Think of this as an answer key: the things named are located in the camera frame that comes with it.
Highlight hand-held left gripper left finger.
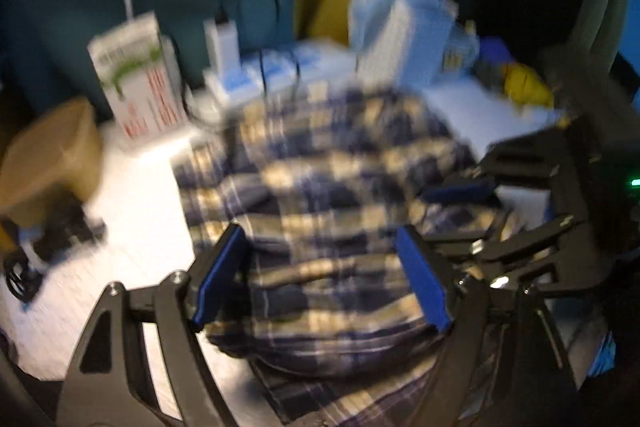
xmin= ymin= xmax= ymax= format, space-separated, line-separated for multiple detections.
xmin=56 ymin=223 xmax=248 ymax=427

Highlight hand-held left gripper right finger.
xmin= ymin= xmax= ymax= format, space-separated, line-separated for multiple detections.
xmin=395 ymin=224 xmax=582 ymax=427

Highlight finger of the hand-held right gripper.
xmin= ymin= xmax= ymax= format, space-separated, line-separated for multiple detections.
xmin=427 ymin=213 xmax=583 ymax=290
xmin=424 ymin=129 xmax=577 ymax=205

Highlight blue plaid flannel shirt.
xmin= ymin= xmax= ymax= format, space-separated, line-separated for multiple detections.
xmin=172 ymin=87 xmax=532 ymax=427

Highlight purple cloth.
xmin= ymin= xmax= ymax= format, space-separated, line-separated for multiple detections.
xmin=477 ymin=36 xmax=512 ymax=68

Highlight white perforated plastic basket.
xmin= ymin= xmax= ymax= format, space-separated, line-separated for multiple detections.
xmin=350 ymin=0 xmax=452 ymax=88

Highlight black metal tool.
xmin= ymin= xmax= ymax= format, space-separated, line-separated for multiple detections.
xmin=2 ymin=199 xmax=109 ymax=304

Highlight brown cardboard box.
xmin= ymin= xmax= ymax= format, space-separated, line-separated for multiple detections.
xmin=0 ymin=99 xmax=105 ymax=229

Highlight white green carton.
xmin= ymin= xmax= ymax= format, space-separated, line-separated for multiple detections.
xmin=87 ymin=10 xmax=189 ymax=153

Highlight white power strip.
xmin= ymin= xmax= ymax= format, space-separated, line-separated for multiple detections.
xmin=202 ymin=44 xmax=362 ymax=106

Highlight white plug-in charger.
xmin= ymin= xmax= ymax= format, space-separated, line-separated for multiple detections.
xmin=203 ymin=19 xmax=241 ymax=78

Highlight black cable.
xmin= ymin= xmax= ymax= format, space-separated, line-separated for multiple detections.
xmin=219 ymin=0 xmax=302 ymax=100

